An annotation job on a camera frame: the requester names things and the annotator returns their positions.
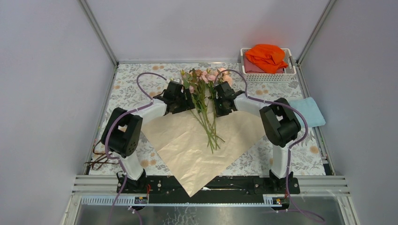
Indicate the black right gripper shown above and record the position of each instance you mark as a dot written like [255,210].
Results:
[219,113]

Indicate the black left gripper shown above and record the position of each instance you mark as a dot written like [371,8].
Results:
[187,103]

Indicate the pink fake flower bunch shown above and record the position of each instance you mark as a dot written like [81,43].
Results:
[200,84]

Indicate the pink fake flower stem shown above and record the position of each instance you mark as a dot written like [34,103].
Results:
[215,77]

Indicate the brown kraft wrapping paper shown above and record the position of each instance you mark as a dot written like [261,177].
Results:
[177,145]

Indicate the light blue towel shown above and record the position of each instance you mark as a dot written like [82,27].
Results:
[310,110]

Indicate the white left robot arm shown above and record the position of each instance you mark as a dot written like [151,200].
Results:
[122,132]

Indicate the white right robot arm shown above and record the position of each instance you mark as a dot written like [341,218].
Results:
[278,118]

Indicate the pink folded cloth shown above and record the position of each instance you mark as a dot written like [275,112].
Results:
[251,68]

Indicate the floral patterned table mat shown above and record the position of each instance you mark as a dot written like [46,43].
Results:
[135,83]

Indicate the orange folded cloth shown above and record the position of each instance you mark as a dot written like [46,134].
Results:
[267,57]

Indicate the white perforated plastic basket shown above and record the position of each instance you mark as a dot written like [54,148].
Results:
[288,72]

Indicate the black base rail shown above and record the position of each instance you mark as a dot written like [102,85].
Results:
[221,189]

